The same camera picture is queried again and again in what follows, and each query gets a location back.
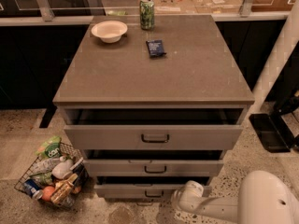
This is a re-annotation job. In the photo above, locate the green chip bag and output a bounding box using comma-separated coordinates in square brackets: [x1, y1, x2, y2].
[36, 136, 62, 159]

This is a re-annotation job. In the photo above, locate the wire basket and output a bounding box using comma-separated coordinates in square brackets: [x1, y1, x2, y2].
[14, 143, 89, 209]

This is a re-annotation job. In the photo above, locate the clear plastic water bottle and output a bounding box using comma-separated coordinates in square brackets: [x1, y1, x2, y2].
[31, 158, 61, 175]

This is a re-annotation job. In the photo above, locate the dark blue snack packet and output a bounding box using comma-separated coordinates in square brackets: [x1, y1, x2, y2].
[146, 40, 166, 58]

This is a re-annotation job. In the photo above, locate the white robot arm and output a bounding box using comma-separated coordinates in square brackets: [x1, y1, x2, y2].
[171, 171, 299, 224]

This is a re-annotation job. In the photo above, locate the orange fruit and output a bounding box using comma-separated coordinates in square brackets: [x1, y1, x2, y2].
[42, 186, 55, 202]

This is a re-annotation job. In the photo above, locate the grey middle drawer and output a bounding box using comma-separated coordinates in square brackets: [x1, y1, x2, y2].
[84, 150, 223, 177]

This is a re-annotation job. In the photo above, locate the brown snack box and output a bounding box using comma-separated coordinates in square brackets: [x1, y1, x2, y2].
[50, 174, 78, 205]

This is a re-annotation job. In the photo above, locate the black floor tray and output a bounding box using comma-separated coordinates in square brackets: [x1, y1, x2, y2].
[249, 113, 298, 153]

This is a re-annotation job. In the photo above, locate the grey drawer cabinet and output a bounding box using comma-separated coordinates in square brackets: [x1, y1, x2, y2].
[52, 14, 256, 201]

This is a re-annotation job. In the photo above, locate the green soda can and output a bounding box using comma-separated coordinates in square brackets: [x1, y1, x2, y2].
[139, 0, 154, 30]

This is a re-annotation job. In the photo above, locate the grey bottom drawer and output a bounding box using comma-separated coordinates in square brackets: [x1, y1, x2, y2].
[94, 176, 211, 200]

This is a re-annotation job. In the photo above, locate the grey drawer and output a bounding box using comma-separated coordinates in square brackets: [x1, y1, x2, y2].
[94, 176, 211, 200]
[64, 108, 242, 150]
[84, 150, 223, 177]

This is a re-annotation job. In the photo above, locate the white bottle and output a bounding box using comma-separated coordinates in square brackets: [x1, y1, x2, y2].
[51, 156, 73, 179]

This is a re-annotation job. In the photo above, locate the blue soda can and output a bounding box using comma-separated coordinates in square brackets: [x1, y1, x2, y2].
[23, 179, 43, 200]

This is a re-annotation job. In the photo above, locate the grey top drawer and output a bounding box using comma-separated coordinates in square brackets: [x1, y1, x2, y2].
[64, 108, 242, 150]

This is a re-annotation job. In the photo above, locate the white bowl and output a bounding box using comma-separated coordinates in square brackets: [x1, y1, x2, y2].
[92, 21, 128, 44]

